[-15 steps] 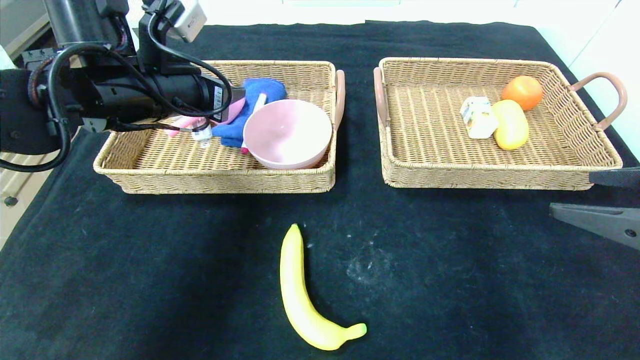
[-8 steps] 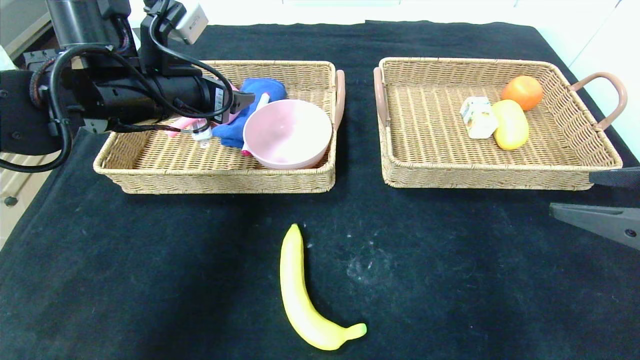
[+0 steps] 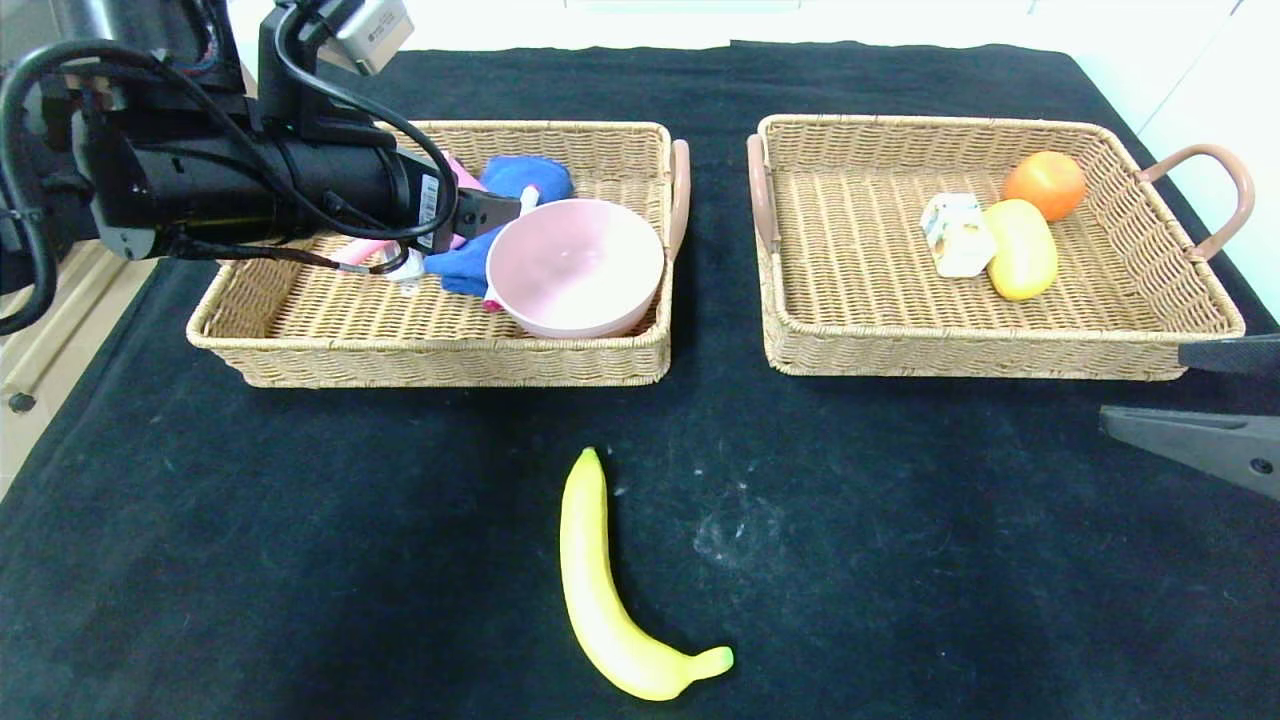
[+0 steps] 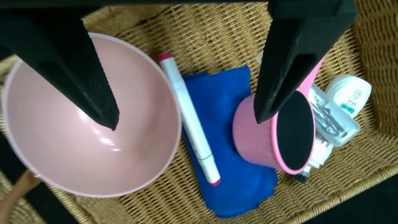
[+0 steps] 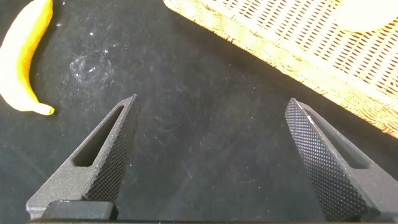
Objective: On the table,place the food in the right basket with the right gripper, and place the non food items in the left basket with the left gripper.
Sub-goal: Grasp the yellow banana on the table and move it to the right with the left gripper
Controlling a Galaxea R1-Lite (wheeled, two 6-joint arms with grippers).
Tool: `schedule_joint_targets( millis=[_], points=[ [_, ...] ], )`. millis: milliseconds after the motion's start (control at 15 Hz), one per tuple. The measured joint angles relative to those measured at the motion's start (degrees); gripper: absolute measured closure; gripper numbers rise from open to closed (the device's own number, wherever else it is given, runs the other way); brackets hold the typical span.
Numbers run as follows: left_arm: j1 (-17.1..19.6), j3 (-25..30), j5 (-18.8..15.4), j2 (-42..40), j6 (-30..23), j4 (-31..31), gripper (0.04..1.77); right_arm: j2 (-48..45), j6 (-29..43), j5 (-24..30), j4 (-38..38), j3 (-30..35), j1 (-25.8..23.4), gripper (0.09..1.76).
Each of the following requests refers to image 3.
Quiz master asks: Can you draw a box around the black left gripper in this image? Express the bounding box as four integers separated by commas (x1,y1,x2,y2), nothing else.
323,130,522,256

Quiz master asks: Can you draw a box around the pink saucepan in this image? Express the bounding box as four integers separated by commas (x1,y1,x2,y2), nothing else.
335,153,488,276

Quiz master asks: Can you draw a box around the white marker with pink caps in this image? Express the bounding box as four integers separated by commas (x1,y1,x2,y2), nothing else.
483,183,543,313

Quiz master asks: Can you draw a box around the blue towel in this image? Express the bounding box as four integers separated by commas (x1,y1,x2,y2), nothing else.
424,155,574,300

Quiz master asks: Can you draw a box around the yellow banana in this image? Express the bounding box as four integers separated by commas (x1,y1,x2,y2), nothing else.
560,448,735,701

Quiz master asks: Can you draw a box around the small juice carton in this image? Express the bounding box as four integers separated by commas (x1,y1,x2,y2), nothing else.
920,192,998,279

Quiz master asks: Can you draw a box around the yellow mango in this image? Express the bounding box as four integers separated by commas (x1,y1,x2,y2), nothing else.
983,199,1059,302

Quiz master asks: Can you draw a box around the pink bowl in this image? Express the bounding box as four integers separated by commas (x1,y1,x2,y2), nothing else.
486,198,666,340

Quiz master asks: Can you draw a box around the white table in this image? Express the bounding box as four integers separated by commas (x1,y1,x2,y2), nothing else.
228,0,1081,106

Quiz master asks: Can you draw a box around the wooden rack on wheels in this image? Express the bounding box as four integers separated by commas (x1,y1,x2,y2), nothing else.
0,240,131,416

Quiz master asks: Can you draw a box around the black tablecloth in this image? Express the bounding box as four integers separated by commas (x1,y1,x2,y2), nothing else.
0,42,1280,720

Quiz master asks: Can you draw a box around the orange fruit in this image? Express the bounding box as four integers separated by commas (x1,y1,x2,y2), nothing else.
1003,151,1087,223

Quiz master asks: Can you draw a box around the wicker basket with brown handles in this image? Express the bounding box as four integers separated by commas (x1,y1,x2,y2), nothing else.
746,114,1255,382
186,121,693,388

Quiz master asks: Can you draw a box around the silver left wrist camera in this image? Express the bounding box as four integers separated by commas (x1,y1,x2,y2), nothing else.
318,0,415,77

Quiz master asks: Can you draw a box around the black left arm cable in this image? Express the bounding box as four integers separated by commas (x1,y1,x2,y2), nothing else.
0,0,461,337

